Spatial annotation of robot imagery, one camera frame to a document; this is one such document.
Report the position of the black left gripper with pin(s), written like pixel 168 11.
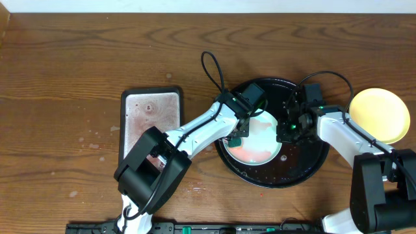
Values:
pixel 241 130

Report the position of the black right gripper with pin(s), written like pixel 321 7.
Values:
pixel 283 135

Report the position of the mint green plate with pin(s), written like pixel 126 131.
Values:
pixel 260 146

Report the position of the yellow plate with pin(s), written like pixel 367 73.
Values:
pixel 381 113

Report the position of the green and yellow sponge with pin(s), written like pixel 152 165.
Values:
pixel 234 142

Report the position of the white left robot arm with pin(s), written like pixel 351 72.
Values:
pixel 154 167

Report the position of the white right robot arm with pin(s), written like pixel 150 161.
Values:
pixel 382 194

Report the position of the round black serving tray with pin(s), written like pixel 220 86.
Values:
pixel 293 164

